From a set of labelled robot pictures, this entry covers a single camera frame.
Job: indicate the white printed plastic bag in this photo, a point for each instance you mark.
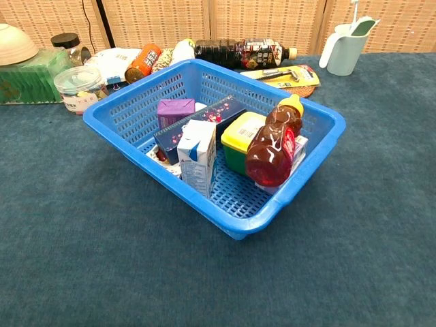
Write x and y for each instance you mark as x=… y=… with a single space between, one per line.
x=112 y=63

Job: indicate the striped twine spool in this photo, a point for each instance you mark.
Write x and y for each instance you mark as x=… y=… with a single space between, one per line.
x=163 y=59

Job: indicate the white red snack packet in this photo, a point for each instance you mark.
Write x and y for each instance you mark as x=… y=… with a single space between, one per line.
x=155 y=155

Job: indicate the white bottle yellow cap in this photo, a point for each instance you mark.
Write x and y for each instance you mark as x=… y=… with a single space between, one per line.
x=182 y=51

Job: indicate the dark tea plastic bottle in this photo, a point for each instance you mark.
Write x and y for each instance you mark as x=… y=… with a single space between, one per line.
x=221 y=51

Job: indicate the white purple tube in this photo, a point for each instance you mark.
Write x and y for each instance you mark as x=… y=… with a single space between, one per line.
x=200 y=107

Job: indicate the bear-shaped honey bottle yellow cap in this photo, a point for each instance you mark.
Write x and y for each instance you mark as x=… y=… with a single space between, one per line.
x=272 y=150

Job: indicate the small purple carton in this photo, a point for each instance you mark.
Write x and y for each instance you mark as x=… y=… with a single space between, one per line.
x=173 y=110

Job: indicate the brown woven coaster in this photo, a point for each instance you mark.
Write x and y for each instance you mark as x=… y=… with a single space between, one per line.
x=301 y=92

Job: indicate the clear round jar of clips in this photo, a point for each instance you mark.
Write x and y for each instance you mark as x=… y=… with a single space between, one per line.
x=78 y=85

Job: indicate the green container yellow lid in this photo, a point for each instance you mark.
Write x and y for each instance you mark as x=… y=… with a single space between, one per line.
x=235 y=136

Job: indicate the long dark blue box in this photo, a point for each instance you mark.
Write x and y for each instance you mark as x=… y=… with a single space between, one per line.
x=225 y=109

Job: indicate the razor in yellow blister pack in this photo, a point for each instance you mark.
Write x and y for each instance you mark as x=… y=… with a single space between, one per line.
x=306 y=76

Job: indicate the light blue toothbrush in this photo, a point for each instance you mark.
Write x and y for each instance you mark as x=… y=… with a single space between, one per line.
x=356 y=10

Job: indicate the small white blue carton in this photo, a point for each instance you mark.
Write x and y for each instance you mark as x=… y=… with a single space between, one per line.
x=195 y=160

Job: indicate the glass jar black lid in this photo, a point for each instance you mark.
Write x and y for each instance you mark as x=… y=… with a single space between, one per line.
x=66 y=40

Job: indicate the blue plastic mesh basket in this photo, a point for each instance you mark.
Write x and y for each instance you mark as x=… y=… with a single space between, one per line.
x=238 y=221

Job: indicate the woven folding screen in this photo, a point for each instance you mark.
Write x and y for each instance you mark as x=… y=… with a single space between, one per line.
x=153 y=20

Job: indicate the clear box green packets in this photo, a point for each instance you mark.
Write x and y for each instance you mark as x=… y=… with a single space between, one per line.
x=30 y=78

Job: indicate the orange drink can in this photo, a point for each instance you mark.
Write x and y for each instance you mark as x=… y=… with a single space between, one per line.
x=144 y=61

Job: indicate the cream ceramic bowl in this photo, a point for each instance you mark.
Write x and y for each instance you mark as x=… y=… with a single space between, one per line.
x=15 y=44

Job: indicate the black stand pole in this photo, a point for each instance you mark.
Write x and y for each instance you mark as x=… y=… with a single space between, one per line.
x=104 y=20

